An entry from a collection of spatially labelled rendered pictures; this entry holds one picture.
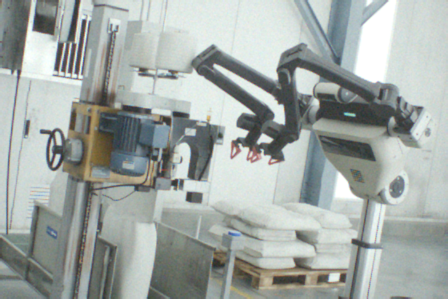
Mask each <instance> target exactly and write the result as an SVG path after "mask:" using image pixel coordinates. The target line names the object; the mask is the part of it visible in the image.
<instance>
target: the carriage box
mask: <svg viewBox="0 0 448 299"><path fill-rule="evenodd" d="M118 111H119V112H126V111H122V108H118V107H114V108H111V107H106V106H88V105H84V104H80V103H79V102H72V105H71V110H70V123H69V129H68V134H67V138H76V139H80V140H81V142H82V145H83V153H82V158H81V161H80V162H79V163H78V164H68V163H65V162H63V167H62V172H67V173H69V174H71V175H73V176H75V177H79V178H81V179H82V180H83V181H95V182H114V183H123V184H139V183H142V182H144V181H145V179H146V175H147V171H148V166H149V161H148V166H147V170H146V172H145V173H144V176H142V177H127V176H123V175H120V174H116V173H113V172H112V171H111V172H110V177H91V174H92V169H93V166H109V167H110V159H111V151H114V150H115V149H114V148H113V147H112V144H113V139H114V135H113V134H101V133H99V132H98V125H99V121H100V116H101V112H109V113H114V114H116V113H117V112H118ZM77 113H79V114H85V115H88V116H91V121H90V134H82V133H79V132H77V131H74V128H75V123H76V117H77ZM144 115H148V116H151V117H154V120H155V121H158V122H162V115H160V114H152V113H151V115H149V114H144ZM154 167H155V161H150V171H149V177H148V180H147V182H145V183H144V185H150V186H152V185H153V180H154Z"/></svg>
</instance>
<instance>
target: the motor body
mask: <svg viewBox="0 0 448 299"><path fill-rule="evenodd" d="M117 115H118V116H117V120H116V125H115V130H114V139H113V144H112V147H113V148H114V149H115V150H114V151H111V159H110V169H111V171H112V172H113V173H116V174H120V175H123V176H127V177H142V176H144V173H145V172H146V170H147V166H148V161H149V157H148V156H146V150H148V149H149V146H145V145H143V144H139V143H138V139H139V134H140V129H141V125H142V123H143V122H144V123H150V124H154V121H153V120H154V117H151V116H148V115H144V114H133V113H130V112H119V111H118V112H117Z"/></svg>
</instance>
